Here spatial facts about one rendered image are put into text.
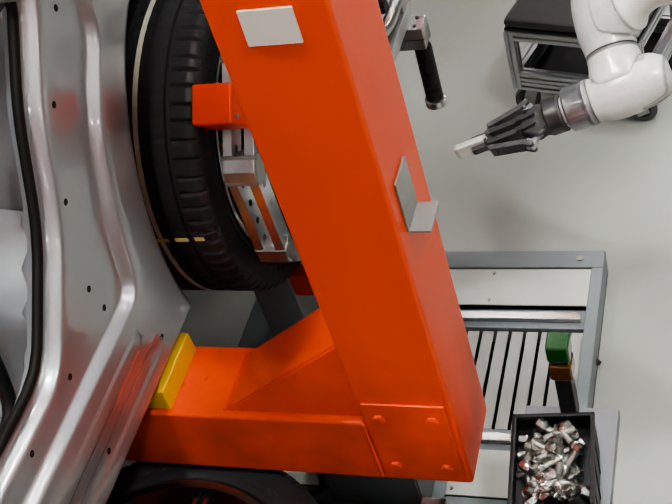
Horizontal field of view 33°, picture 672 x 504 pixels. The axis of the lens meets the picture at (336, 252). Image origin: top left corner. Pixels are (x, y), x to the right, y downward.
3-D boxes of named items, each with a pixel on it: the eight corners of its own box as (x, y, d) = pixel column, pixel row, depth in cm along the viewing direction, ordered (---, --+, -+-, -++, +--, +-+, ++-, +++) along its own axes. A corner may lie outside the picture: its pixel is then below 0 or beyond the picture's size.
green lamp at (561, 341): (549, 345, 200) (546, 330, 197) (572, 346, 199) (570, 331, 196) (546, 363, 197) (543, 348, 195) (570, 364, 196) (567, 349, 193)
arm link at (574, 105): (598, 98, 229) (570, 109, 232) (581, 70, 223) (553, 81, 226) (604, 132, 224) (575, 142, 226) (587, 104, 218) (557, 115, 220)
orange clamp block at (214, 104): (214, 90, 202) (190, 84, 194) (254, 88, 199) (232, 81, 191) (214, 130, 202) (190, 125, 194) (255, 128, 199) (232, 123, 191)
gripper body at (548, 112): (575, 138, 226) (531, 154, 230) (570, 107, 231) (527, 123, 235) (560, 115, 221) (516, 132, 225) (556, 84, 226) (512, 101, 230)
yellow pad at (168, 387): (131, 347, 218) (121, 330, 214) (197, 349, 213) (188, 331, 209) (104, 406, 208) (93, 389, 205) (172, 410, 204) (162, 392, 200)
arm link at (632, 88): (608, 131, 227) (589, 70, 230) (685, 103, 220) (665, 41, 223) (593, 120, 217) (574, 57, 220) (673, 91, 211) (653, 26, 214)
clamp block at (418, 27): (388, 38, 230) (382, 16, 226) (431, 35, 227) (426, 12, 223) (382, 53, 227) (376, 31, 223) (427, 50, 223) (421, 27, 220)
